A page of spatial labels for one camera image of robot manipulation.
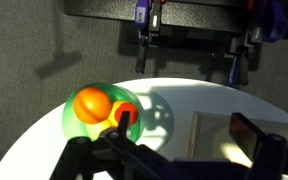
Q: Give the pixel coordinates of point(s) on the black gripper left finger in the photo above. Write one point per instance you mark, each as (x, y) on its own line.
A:
(124, 123)

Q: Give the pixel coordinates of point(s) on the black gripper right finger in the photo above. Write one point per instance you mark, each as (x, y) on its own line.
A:
(245, 136)

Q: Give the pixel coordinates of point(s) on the green translucent plastic bowl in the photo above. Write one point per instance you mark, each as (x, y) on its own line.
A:
(70, 128)

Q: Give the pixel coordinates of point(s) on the slatted wooden tray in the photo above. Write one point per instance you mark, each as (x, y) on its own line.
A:
(210, 133)

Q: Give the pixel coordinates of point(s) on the orange fruit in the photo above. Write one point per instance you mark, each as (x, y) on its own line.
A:
(92, 105)

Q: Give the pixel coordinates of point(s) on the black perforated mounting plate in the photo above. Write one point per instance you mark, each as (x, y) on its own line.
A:
(190, 15)

